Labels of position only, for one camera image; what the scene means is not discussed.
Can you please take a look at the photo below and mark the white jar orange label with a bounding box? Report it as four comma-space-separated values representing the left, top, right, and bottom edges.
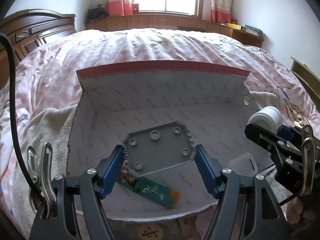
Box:
247, 106, 283, 134

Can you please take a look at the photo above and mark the white earbuds charging case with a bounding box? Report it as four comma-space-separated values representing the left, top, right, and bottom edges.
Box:
226, 152, 258, 177

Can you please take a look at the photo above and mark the pale pink curved piece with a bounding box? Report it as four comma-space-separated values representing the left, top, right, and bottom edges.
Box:
195, 209, 215, 239

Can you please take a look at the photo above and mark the round wooden chess piece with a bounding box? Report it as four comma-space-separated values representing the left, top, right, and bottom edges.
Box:
138, 224, 164, 240

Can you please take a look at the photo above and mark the green lighter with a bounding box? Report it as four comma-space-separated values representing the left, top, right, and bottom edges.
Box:
117, 165, 180, 209

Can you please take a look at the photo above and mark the grey plastic plate with studs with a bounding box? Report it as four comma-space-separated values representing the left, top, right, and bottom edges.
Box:
123, 121, 196, 177

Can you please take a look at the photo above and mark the person's right hand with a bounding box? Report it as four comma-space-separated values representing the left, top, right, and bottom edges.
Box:
286, 197, 314, 225

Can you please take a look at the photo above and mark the red cardboard shoe box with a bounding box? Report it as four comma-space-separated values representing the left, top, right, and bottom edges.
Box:
67, 61, 271, 222

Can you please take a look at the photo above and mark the wooden shelf at right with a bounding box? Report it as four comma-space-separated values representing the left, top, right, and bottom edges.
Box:
291, 57, 320, 97

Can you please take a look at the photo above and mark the wooden puzzle piece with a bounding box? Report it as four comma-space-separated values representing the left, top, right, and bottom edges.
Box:
178, 218, 196, 240

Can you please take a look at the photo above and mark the cream terry towel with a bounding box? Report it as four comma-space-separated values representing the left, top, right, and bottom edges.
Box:
10, 90, 293, 240

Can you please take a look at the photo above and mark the green book on cabinet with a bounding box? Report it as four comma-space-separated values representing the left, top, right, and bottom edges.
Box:
245, 24, 263, 36

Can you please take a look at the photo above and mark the yellow box on cabinet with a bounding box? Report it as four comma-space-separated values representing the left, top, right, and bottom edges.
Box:
226, 23, 242, 30

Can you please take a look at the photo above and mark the wooden window cabinet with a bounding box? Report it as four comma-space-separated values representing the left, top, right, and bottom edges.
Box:
85, 14, 264, 48

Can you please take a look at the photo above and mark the pink checked bed quilt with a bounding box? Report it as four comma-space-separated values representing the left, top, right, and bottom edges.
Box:
0, 28, 320, 230

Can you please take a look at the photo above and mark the right pink white curtain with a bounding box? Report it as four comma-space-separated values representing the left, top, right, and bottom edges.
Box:
211, 0, 232, 23

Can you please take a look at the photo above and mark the dark wooden headboard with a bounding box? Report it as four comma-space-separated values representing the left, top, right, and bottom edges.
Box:
0, 8, 77, 91

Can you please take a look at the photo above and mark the dark bag on cabinet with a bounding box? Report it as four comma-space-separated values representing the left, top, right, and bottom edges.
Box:
86, 7, 108, 21

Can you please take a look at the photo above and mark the black cable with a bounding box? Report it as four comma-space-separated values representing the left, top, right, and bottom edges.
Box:
0, 32, 43, 203

